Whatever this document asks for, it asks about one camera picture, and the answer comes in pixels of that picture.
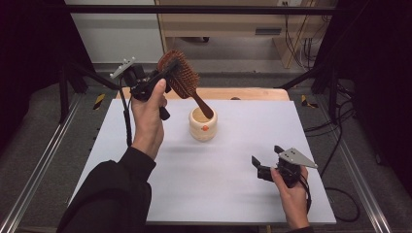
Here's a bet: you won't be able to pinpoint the small grey rectangular plate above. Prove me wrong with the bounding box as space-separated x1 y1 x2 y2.
255 27 283 36

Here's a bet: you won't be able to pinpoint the person's left hand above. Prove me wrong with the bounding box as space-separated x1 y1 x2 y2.
130 78 169 160

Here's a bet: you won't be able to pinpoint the black floor cables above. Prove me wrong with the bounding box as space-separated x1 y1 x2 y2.
304 82 358 171

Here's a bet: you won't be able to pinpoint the light wooden table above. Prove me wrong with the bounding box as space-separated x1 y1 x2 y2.
115 86 291 102

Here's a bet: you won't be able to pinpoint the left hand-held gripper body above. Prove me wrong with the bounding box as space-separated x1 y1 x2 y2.
109 56 172 121

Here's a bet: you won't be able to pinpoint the black curtain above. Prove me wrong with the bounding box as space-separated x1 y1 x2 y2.
314 0 412 198
0 0 96 153

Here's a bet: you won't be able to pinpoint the black horizontal frame bar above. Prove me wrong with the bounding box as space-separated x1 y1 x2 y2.
64 4 354 16

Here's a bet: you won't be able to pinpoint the brown wooden paddle hairbrush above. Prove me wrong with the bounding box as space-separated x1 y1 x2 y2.
156 49 216 120

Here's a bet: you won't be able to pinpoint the person's right hand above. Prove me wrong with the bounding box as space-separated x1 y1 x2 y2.
270 165 312 231

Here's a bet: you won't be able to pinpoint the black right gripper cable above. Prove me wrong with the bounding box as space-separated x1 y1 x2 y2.
299 174 361 223

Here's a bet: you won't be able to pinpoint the white cabinet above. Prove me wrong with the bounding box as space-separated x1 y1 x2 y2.
64 0 167 65

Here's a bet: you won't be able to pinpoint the silver metal floor rail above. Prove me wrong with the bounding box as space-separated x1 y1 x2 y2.
0 93 82 233
315 93 395 233

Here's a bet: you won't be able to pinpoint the white table mat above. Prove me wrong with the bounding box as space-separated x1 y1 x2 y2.
69 98 338 226

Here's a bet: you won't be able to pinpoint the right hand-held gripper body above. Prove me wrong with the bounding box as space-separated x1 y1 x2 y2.
257 148 320 189

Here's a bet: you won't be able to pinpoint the black metal frame stand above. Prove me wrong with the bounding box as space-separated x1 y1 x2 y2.
57 61 122 124
275 62 341 124

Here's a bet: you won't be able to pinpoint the yellow black hazard tape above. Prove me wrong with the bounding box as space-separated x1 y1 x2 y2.
92 93 107 111
300 94 320 110

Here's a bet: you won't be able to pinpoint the black hanging desk cables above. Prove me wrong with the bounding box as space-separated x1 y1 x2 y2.
282 0 326 71

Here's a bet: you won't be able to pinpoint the cream ceramic cup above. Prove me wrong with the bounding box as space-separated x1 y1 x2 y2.
189 105 219 143

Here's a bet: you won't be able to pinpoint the light wooden desk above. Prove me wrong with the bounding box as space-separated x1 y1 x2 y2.
154 0 338 70

